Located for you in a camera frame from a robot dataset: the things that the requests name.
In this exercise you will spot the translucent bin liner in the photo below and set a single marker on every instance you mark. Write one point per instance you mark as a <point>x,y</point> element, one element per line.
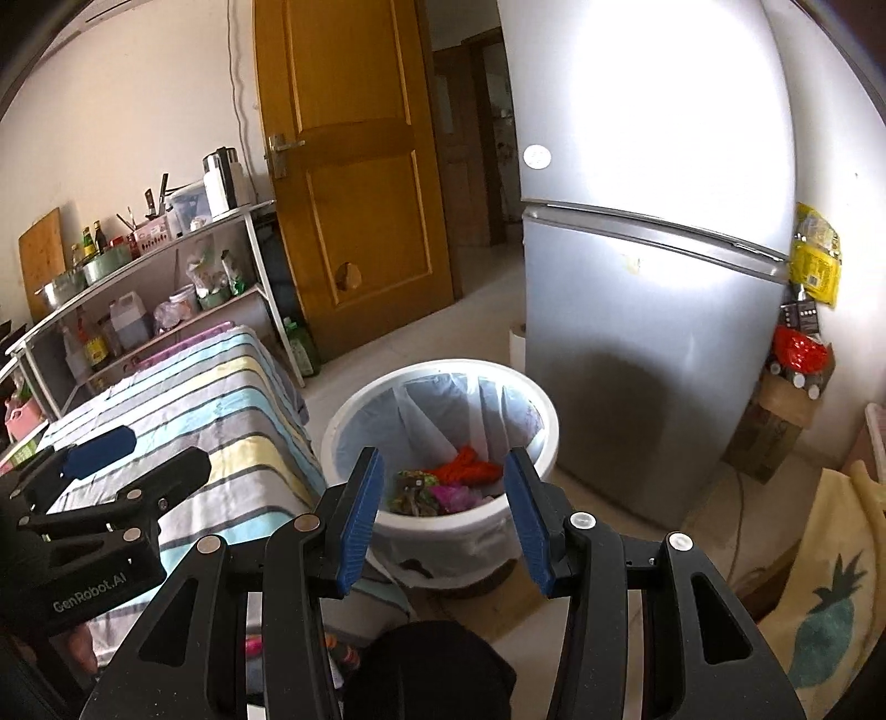
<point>443,415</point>

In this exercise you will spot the clear plastic bottle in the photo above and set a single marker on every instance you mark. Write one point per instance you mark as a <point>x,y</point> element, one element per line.
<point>75,356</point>

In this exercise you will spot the red plastic bag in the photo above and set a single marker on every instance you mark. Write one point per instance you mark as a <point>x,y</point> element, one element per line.
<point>467,469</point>

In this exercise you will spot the brown wrapper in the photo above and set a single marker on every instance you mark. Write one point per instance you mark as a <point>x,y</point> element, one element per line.
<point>412,495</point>

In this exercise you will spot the clear plastic storage box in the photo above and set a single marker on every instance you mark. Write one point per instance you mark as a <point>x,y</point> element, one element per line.
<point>187,208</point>

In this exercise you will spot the dark wooden doorframe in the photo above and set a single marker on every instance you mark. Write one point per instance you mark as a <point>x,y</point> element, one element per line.
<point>477,138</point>

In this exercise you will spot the green bowl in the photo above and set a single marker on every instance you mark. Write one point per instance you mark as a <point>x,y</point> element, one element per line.
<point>216,299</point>

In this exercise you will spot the person's left hand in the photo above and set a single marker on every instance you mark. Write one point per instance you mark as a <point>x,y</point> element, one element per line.
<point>84,647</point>

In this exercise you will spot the wooden cutting board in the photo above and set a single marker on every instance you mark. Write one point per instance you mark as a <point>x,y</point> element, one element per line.
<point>43,263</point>

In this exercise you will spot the green carton box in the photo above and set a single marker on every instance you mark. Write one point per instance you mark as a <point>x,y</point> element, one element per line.
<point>19,457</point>

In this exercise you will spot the yellow label oil bottle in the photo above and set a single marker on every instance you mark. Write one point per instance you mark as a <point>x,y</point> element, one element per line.
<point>97,346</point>

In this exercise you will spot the red shiny bag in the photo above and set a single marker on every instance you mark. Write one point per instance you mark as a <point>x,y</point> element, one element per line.
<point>799,352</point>

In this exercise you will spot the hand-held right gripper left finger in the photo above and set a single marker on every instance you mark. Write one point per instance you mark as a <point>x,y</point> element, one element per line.
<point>360,519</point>

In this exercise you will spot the yellow hanging packets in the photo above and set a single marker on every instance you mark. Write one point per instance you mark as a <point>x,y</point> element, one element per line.
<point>817,256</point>

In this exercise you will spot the white paper roll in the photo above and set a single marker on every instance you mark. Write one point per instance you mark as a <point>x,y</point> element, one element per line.
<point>519,346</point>

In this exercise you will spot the white trash bin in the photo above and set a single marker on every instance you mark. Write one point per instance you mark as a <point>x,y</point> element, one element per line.
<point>346,443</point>

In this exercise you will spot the silver refrigerator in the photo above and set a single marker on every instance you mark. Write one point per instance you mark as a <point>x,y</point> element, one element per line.
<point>657,277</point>

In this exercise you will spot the small black packet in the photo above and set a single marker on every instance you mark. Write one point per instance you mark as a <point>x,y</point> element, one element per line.
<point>801,315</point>

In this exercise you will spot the pink plastic tray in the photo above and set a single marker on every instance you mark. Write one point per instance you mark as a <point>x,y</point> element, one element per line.
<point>180,346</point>

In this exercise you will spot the cardboard box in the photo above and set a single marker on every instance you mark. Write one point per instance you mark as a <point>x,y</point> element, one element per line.
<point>768,429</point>

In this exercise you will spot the white jar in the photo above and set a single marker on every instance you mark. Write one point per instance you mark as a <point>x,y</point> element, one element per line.
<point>183,298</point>

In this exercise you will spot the pink utensil basket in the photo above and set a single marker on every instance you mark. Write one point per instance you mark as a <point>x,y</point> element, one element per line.
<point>152,235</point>

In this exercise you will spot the white plastic bag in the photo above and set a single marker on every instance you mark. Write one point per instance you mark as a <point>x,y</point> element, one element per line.
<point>204,271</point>

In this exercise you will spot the white electric kettle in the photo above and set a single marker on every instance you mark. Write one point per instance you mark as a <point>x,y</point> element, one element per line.
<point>221,183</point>

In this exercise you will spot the yellow pineapple print cloth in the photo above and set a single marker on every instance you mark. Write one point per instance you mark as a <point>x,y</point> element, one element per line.
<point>830,588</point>

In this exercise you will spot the black appliance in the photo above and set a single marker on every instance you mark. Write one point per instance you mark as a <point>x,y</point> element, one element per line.
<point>277,270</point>

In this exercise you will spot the metal shelf rack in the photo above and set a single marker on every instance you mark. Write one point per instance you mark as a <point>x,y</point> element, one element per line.
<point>256,277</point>

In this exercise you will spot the pink storage basket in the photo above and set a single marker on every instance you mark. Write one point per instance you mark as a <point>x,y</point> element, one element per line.
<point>26,424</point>

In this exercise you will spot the white plastic jug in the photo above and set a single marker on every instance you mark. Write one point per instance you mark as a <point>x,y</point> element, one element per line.
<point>130,325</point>

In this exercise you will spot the crumpled translucent shelf bag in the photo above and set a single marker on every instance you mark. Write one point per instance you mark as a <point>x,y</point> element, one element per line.
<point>169,315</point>

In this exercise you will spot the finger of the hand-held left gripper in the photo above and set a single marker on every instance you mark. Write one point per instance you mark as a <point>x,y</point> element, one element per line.
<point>173,474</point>
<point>97,446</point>

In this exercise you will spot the green pot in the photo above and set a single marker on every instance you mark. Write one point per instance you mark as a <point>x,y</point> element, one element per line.
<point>107,266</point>

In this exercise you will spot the green dish soap bottle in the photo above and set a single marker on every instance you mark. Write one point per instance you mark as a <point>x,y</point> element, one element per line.
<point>302,349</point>

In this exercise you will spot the small yellow cap bottle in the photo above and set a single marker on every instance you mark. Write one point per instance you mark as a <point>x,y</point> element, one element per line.
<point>75,256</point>

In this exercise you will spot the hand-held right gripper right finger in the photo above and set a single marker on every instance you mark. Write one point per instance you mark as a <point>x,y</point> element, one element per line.
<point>526,519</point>

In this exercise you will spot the dark purple wrapper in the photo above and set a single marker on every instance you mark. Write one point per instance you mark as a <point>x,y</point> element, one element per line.
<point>450,497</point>

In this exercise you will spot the wooden door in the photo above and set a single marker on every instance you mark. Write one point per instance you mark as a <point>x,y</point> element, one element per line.
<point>360,173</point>

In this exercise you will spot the striped tablecloth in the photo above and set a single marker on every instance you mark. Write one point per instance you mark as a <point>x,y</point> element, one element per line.
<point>228,415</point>

